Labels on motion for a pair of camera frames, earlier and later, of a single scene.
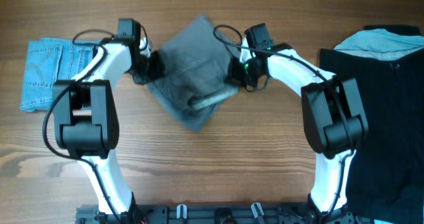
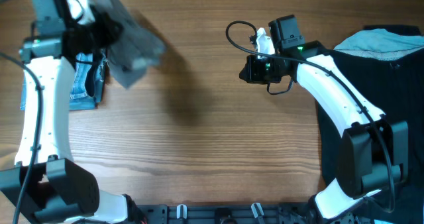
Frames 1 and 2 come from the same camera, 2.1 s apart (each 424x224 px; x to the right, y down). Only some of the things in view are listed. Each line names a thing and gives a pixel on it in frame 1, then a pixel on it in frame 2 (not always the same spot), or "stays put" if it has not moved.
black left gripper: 157,71 → 112,29
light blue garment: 381,44 stays put
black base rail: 203,214 stays put
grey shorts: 195,81 → 138,48
